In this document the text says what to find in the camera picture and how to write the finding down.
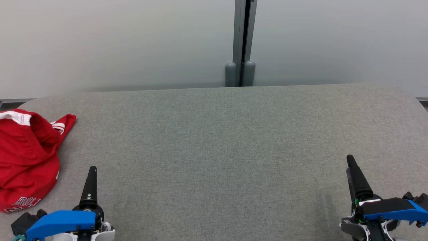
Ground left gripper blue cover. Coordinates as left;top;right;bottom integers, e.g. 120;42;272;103
26;166;116;241

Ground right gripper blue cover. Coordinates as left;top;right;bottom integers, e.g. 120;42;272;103
340;155;428;241

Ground red Bulls jersey white sleeves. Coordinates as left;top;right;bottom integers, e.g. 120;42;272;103
0;114;77;214

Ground grey cylinder post foot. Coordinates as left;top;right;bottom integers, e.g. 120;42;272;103
225;62;237;87
243;61;256;87

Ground grey metal wall post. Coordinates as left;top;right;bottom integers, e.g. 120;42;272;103
233;0;258;87

